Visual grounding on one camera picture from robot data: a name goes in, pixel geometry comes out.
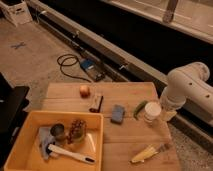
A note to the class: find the white cardboard box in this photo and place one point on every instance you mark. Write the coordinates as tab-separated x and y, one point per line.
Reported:
17	14

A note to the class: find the light blue cloth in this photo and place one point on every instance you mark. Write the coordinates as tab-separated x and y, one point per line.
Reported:
45	139

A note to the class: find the blue power device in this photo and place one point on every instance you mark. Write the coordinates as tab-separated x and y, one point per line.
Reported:
92	70

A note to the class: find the black chair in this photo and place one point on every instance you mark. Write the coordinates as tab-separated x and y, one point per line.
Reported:
12	103

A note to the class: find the white paper cup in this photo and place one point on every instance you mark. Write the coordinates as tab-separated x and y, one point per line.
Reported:
152	111

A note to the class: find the metal can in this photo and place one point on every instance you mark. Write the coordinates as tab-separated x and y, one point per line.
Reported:
57	131

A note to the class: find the green chili pepper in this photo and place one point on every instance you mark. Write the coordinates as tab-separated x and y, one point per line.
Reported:
139	108

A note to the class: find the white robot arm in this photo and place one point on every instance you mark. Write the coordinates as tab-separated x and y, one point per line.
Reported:
186	82

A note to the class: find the blue sponge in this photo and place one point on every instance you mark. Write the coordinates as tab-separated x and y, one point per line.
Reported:
117	114

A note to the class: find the yellow plastic bin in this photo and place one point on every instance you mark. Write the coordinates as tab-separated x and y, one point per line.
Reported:
26	156

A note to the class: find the brown pinecone toy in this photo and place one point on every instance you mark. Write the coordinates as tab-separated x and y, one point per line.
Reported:
77	131

